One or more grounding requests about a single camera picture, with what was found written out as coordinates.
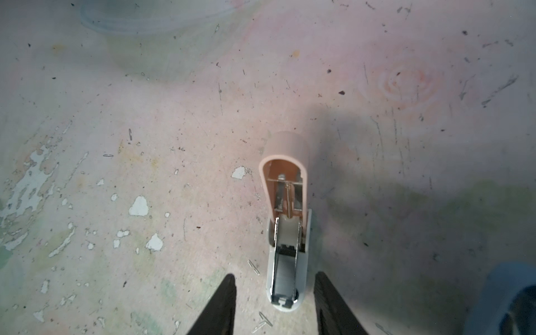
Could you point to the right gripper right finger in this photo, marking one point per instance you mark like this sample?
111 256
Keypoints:
334 316

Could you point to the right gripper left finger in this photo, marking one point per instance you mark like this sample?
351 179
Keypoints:
218 316

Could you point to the pink white mini stapler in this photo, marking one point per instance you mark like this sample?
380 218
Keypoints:
284 175

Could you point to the blue mini stapler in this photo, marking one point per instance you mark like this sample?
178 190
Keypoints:
506 304

